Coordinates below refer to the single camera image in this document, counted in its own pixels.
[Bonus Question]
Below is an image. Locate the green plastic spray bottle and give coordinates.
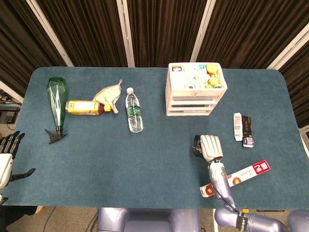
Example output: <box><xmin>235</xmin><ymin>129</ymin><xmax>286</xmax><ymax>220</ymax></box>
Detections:
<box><xmin>44</xmin><ymin>76</ymin><xmax>70</xmax><ymax>145</ymax></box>

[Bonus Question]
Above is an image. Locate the white plastic drawer organizer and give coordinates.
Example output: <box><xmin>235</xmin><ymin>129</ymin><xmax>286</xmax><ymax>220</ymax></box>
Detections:
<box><xmin>165</xmin><ymin>62</ymin><xmax>228</xmax><ymax>117</ymax></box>

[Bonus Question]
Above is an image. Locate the white and black flattened carton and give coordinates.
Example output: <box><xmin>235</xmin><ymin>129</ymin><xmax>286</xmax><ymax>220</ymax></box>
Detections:
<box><xmin>233</xmin><ymin>113</ymin><xmax>254</xmax><ymax>148</ymax></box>

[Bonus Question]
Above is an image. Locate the white metal frame post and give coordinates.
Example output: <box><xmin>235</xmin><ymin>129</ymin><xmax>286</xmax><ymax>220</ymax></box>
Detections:
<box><xmin>26</xmin><ymin>0</ymin><xmax>74</xmax><ymax>67</ymax></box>
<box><xmin>116</xmin><ymin>0</ymin><xmax>135</xmax><ymax>68</ymax></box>
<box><xmin>190</xmin><ymin>0</ymin><xmax>217</xmax><ymax>63</ymax></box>
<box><xmin>0</xmin><ymin>79</ymin><xmax>24</xmax><ymax>104</ymax></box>
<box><xmin>267</xmin><ymin>23</ymin><xmax>309</xmax><ymax>71</ymax></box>

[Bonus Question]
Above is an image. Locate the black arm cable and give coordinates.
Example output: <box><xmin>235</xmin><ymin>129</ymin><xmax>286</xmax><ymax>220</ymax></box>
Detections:
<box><xmin>209</xmin><ymin>158</ymin><xmax>239</xmax><ymax>211</ymax></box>

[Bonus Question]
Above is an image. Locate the blue table cloth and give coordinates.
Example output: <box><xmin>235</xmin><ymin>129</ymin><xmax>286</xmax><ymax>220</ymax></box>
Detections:
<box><xmin>3</xmin><ymin>67</ymin><xmax>302</xmax><ymax>210</ymax></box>

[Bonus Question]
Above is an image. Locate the clear water bottle green label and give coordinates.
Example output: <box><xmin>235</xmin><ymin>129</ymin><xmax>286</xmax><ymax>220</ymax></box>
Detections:
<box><xmin>125</xmin><ymin>87</ymin><xmax>144</xmax><ymax>133</ymax></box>

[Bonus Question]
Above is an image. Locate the grey robot torso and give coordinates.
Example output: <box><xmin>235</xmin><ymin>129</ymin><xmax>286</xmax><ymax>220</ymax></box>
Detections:
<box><xmin>96</xmin><ymin>207</ymin><xmax>201</xmax><ymax>232</ymax></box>

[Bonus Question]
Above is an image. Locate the beige mesh fabric pouch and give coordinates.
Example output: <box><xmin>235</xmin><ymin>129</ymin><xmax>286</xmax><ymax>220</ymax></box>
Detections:
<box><xmin>93</xmin><ymin>78</ymin><xmax>123</xmax><ymax>114</ymax></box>

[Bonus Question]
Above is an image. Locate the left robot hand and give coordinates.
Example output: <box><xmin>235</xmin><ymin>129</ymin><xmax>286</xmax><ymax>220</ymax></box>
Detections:
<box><xmin>0</xmin><ymin>131</ymin><xmax>36</xmax><ymax>190</ymax></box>

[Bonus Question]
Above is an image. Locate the dark brown curtain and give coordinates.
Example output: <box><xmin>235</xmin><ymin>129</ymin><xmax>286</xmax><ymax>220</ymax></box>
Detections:
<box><xmin>0</xmin><ymin>0</ymin><xmax>309</xmax><ymax>129</ymax></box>

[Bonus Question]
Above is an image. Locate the long red white toothpaste box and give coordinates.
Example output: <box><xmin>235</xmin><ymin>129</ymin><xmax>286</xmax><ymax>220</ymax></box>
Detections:
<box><xmin>199</xmin><ymin>159</ymin><xmax>271</xmax><ymax>198</ymax></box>

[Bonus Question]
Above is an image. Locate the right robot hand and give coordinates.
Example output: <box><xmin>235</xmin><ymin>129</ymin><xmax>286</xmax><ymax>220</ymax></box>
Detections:
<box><xmin>192</xmin><ymin>134</ymin><xmax>224</xmax><ymax>162</ymax></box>

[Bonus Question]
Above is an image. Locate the yellow label tea bottle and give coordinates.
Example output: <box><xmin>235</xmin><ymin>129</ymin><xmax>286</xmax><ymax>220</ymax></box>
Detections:
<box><xmin>65</xmin><ymin>100</ymin><xmax>112</xmax><ymax>116</ymax></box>

